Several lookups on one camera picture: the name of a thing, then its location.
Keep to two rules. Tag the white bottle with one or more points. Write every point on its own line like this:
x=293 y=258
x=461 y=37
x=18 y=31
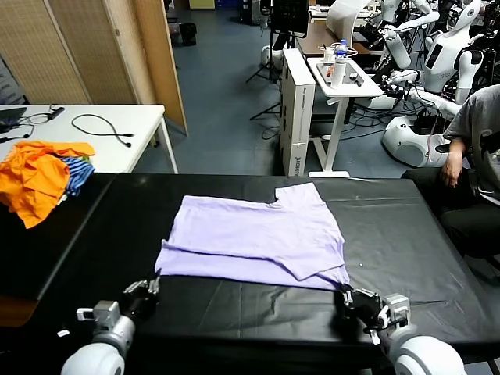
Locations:
x=338 y=74

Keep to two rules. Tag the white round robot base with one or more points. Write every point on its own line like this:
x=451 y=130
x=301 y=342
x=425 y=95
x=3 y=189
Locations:
x=410 y=144

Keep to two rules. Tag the black table cover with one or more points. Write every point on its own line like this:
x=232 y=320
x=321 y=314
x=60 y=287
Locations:
x=234 y=185

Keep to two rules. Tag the blue striped garment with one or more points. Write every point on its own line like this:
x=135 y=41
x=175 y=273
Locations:
x=80 y=173

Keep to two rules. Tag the brown wooden desk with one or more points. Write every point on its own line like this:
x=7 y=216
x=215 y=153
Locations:
x=316 y=39

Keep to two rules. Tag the black power strip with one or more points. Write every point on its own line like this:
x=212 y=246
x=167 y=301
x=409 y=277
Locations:
x=57 y=111

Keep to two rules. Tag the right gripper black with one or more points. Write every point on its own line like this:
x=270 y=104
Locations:
x=365 y=312

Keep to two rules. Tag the black trash bin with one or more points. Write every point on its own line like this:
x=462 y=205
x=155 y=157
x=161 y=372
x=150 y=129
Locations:
x=188 y=33

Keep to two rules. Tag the white cardboard box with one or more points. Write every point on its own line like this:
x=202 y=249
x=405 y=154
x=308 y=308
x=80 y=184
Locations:
x=298 y=117

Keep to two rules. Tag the person's bare forearm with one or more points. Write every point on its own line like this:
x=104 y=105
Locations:
x=456 y=146

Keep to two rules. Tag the small white desk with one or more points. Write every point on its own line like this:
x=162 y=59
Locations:
x=351 y=91

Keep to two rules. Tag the orange garment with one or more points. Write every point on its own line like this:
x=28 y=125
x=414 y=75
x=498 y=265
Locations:
x=31 y=183

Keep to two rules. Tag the seated person gray shirt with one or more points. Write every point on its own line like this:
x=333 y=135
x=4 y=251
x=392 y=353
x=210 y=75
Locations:
x=480 y=156

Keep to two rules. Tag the white cup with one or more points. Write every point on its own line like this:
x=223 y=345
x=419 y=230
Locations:
x=328 y=54

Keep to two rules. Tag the black laptop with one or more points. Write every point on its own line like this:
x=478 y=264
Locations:
x=9 y=117

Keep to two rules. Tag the black smooth table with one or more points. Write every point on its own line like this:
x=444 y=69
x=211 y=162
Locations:
x=23 y=265

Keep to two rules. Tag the clear bottle blue cap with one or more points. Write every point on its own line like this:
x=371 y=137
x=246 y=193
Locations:
x=341 y=47

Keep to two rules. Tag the white curved shell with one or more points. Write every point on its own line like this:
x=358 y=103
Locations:
x=343 y=17

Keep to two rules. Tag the white table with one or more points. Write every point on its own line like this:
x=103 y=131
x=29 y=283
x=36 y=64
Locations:
x=117 y=152

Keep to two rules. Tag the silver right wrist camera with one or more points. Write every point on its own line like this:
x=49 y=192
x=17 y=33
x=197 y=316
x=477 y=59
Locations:
x=396 y=308

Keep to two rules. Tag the black tripod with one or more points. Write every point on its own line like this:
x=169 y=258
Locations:
x=269 y=58

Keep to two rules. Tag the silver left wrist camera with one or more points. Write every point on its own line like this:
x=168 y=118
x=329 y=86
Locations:
x=103 y=312

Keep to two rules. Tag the light purple t-shirt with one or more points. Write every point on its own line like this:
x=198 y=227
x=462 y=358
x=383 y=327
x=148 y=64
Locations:
x=250 y=234

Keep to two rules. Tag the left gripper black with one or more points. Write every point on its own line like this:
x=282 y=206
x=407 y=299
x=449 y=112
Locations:
x=138 y=304

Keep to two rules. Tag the white humanoid robot raised arm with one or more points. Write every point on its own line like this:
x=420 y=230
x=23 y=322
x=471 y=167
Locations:
x=398 y=39

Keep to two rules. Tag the white humanoid robot dark panel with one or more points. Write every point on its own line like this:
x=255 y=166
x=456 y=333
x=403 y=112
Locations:
x=449 y=58

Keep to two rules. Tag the person's bare hand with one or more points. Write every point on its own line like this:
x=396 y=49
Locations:
x=451 y=170

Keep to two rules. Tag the wooden folding screen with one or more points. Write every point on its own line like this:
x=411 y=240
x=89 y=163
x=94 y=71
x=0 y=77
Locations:
x=90 y=51

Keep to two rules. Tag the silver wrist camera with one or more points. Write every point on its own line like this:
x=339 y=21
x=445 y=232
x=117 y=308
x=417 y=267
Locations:
x=103 y=312
x=396 y=308

